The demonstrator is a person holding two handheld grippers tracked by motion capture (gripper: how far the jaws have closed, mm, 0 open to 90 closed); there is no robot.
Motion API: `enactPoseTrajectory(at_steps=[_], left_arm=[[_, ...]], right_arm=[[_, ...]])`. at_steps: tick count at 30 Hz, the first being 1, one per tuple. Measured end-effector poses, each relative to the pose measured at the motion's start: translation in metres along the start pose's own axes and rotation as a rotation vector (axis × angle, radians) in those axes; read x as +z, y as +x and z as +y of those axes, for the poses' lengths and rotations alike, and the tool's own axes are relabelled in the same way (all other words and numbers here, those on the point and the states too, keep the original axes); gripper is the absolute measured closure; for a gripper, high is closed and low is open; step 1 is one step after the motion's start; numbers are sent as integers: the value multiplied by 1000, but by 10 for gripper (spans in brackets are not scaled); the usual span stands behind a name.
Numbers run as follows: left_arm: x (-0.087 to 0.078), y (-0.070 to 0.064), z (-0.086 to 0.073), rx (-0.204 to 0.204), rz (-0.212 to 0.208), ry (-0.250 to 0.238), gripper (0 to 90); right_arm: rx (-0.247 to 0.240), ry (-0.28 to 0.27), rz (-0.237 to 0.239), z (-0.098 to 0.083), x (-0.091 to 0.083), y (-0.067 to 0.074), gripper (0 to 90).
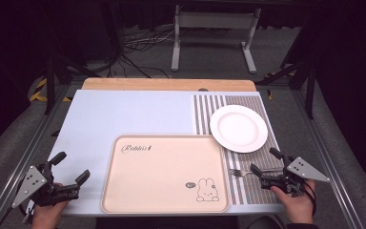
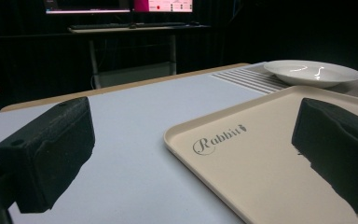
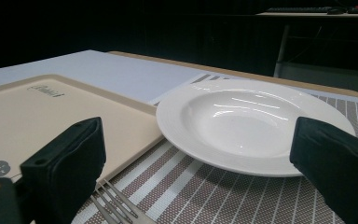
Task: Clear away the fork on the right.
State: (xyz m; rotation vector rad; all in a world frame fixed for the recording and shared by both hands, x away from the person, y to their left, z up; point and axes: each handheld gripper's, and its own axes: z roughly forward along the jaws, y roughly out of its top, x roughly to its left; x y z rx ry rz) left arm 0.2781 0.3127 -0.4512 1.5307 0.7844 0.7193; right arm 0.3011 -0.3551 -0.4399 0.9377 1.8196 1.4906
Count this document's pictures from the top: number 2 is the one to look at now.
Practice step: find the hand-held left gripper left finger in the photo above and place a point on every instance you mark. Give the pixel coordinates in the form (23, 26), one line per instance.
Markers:
(48, 146)

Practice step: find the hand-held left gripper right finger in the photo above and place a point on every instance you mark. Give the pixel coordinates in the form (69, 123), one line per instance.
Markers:
(338, 146)

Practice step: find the white shallow bowl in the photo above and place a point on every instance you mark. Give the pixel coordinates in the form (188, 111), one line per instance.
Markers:
(310, 73)

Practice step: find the beige plastic tray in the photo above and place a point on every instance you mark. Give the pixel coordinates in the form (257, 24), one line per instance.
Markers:
(261, 174)

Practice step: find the grey striped placemat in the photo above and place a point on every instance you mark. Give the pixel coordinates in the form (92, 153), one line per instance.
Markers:
(254, 80)

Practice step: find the desk with metal legs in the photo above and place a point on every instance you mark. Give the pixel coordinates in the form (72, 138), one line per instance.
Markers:
(133, 74)

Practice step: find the black keyboard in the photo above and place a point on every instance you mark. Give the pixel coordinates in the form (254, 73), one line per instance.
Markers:
(127, 25)

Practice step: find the computer monitor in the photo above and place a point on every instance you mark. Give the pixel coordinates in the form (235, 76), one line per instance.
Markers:
(164, 5)
(87, 5)

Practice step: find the black computer mouse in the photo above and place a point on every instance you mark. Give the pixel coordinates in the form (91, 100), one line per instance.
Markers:
(194, 23)

